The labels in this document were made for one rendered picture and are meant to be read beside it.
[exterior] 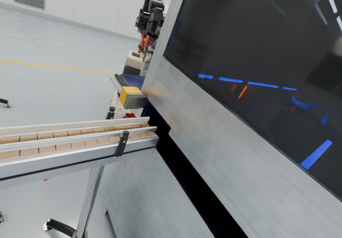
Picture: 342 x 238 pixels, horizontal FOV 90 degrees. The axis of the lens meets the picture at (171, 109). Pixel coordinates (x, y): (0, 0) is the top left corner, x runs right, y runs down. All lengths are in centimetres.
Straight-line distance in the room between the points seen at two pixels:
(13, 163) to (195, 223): 54
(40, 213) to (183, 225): 105
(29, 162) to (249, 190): 55
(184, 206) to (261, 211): 27
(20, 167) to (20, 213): 99
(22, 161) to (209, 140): 49
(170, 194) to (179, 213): 7
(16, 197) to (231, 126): 146
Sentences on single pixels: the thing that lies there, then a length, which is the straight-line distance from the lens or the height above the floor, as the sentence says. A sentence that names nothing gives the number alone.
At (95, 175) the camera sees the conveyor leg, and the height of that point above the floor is 73.
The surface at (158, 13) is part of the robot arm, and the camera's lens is 106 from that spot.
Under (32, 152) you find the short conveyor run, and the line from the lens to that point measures 59.
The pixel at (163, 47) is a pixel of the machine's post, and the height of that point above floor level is 124.
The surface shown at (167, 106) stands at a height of 107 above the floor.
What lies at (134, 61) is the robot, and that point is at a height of 76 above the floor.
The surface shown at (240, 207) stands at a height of 103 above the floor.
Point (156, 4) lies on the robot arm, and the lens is 114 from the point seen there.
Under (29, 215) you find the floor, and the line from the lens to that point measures 155.
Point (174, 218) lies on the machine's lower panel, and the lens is 75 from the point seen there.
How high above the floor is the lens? 137
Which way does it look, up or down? 28 degrees down
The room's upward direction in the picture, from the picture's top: 25 degrees clockwise
